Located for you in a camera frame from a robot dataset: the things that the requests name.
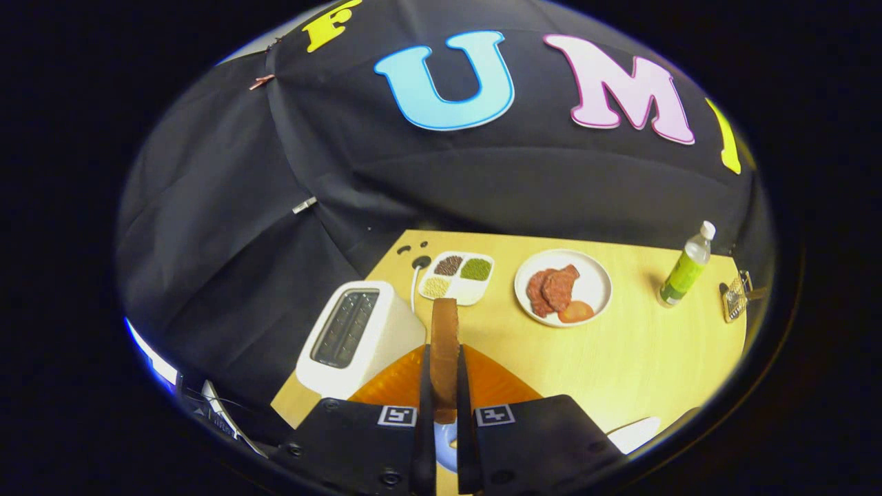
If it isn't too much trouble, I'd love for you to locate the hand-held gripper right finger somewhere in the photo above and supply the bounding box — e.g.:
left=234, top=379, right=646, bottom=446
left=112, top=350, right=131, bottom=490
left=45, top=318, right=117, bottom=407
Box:
left=453, top=343, right=629, bottom=496

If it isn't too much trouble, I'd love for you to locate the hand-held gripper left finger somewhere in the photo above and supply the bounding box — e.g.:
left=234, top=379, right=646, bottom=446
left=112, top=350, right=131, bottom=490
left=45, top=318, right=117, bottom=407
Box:
left=272, top=342, right=437, bottom=496

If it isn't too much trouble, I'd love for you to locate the toasted bread slice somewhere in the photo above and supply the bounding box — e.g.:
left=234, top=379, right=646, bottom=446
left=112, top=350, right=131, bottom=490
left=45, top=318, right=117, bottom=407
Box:
left=430, top=298, right=460, bottom=424

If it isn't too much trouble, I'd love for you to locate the blue plate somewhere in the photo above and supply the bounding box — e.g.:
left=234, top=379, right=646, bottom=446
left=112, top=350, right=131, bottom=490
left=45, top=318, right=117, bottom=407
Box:
left=434, top=422, right=459, bottom=473

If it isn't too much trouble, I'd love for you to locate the white toaster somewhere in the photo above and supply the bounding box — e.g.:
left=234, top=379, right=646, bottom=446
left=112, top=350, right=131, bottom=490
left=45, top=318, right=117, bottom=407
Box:
left=296, top=280, right=427, bottom=400

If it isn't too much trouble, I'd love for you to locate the white compartment dish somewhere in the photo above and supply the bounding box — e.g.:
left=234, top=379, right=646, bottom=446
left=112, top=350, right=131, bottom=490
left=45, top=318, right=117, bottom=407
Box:
left=418, top=251, right=495, bottom=307

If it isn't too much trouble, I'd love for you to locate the brown meat patty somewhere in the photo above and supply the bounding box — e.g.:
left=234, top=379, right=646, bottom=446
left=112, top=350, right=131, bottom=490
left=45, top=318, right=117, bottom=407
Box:
left=541, top=265, right=581, bottom=312
left=526, top=269, right=555, bottom=318

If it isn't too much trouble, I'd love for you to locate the red tomato slice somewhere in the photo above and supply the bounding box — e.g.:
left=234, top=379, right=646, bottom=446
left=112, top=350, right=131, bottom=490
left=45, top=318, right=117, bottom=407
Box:
left=557, top=300, right=595, bottom=324

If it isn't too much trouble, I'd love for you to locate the white rounded square plate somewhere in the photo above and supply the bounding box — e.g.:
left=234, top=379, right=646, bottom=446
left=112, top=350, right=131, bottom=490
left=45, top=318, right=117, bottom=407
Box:
left=606, top=416, right=662, bottom=455

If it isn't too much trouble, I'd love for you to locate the white round plate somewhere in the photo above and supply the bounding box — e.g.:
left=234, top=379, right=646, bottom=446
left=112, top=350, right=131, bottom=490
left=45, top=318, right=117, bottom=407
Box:
left=514, top=249, right=613, bottom=328

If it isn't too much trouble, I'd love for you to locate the black backdrop cloth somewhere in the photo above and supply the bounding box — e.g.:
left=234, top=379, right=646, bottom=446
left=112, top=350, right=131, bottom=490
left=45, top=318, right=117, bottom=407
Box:
left=116, top=0, right=759, bottom=414

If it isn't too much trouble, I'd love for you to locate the green label plastic bottle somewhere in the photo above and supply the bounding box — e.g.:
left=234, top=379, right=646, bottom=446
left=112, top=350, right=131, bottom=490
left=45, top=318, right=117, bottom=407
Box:
left=656, top=220, right=717, bottom=309

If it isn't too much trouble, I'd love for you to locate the wire rack with wooden handle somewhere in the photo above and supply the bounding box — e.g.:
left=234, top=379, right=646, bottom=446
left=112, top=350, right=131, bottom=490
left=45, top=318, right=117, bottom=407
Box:
left=719, top=270, right=767, bottom=324

